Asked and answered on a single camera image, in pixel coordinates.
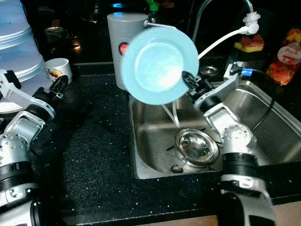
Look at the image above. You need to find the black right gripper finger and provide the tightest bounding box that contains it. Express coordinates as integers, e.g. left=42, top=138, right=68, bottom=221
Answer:
left=181, top=71, right=198, bottom=93

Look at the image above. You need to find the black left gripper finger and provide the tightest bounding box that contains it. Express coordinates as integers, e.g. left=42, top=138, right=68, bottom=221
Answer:
left=55, top=74, right=70, bottom=95

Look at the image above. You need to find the light blue plate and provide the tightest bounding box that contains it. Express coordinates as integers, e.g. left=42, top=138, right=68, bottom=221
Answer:
left=121, top=26, right=199, bottom=105

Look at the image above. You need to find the chrome kitchen faucet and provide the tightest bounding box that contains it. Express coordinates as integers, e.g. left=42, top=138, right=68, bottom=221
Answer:
left=190, top=0, right=255, bottom=44

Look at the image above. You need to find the white printed cup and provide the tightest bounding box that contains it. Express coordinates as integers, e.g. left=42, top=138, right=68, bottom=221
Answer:
left=45, top=57, right=73, bottom=84

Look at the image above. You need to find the large white plastic container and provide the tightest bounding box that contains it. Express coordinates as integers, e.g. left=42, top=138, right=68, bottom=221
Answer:
left=0, top=0, right=48, bottom=114

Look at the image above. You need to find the orange dish soap bottle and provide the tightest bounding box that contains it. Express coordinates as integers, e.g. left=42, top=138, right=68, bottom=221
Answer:
left=265, top=28, right=301, bottom=87

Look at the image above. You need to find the yellow and red sponge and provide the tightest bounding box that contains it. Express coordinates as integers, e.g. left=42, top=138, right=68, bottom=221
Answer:
left=234, top=33, right=265, bottom=53

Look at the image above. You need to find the stainless steel sink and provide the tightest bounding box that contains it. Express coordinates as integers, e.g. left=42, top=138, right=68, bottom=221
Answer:
left=129, top=80, right=301, bottom=180

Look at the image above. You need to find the grey water filter canister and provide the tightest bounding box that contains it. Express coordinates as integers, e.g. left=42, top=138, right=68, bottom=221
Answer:
left=107, top=12, right=149, bottom=91

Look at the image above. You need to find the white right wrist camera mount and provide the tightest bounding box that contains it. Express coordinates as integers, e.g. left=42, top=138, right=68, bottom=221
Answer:
left=194, top=61, right=246, bottom=112

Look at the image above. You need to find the small metal counter ring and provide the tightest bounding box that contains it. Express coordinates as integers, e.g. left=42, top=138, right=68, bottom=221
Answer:
left=199, top=65, right=218, bottom=77

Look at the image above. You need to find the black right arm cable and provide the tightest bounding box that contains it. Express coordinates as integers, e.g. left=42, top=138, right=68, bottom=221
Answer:
left=239, top=67, right=277, bottom=133

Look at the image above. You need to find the white faucet hose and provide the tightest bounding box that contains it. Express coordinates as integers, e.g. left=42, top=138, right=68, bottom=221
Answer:
left=162, top=11, right=262, bottom=128

